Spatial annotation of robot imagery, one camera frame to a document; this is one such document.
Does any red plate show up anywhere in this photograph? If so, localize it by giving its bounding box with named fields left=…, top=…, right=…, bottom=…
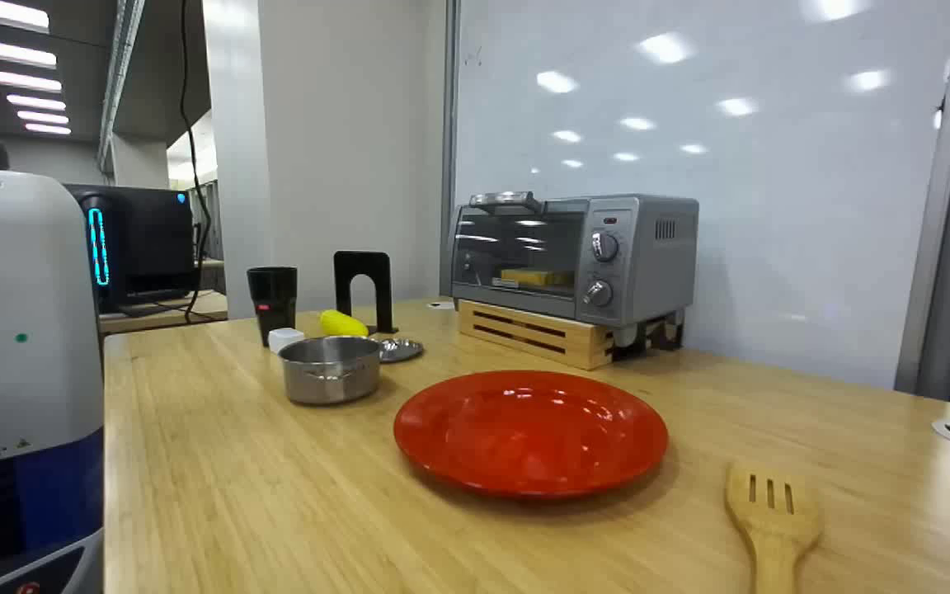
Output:
left=391, top=367, right=672, bottom=504

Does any silver toaster oven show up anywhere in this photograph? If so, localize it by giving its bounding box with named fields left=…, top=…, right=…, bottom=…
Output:
left=448, top=190, right=703, bottom=328

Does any wooden pallet stand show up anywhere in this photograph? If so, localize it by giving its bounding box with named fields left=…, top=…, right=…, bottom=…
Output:
left=456, top=295, right=688, bottom=371

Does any steel pot lid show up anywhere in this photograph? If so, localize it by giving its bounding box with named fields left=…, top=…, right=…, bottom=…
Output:
left=370, top=333, right=426, bottom=367

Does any black metal bookend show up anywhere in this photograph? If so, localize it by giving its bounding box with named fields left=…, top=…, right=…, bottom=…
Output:
left=329, top=247, right=396, bottom=335

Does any yellow toy corn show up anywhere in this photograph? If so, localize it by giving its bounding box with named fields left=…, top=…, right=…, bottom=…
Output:
left=318, top=307, right=372, bottom=344

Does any small steel pot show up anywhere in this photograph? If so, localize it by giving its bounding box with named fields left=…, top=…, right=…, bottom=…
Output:
left=279, top=333, right=386, bottom=410

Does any small white block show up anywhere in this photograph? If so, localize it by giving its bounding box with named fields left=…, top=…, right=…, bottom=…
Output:
left=263, top=323, right=308, bottom=355

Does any black plastic cup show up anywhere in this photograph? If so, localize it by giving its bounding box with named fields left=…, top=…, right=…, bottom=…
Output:
left=245, top=262, right=302, bottom=349

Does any wooden side desk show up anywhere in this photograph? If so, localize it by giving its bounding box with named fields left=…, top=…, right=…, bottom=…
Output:
left=96, top=287, right=231, bottom=335

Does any black computer with blue light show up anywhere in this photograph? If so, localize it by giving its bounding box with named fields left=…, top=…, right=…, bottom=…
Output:
left=64, top=180, right=203, bottom=315

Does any white glass whiteboard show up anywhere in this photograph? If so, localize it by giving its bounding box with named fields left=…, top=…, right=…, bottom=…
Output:
left=451, top=0, right=950, bottom=393

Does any wooden slotted spatula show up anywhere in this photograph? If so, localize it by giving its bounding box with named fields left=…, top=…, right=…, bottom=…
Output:
left=722, top=458, right=824, bottom=594

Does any white and blue device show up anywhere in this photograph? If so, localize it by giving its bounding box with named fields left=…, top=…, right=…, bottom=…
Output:
left=0, top=162, right=105, bottom=594

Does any black hanging cable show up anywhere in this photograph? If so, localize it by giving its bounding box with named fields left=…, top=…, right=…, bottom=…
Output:
left=174, top=0, right=219, bottom=323

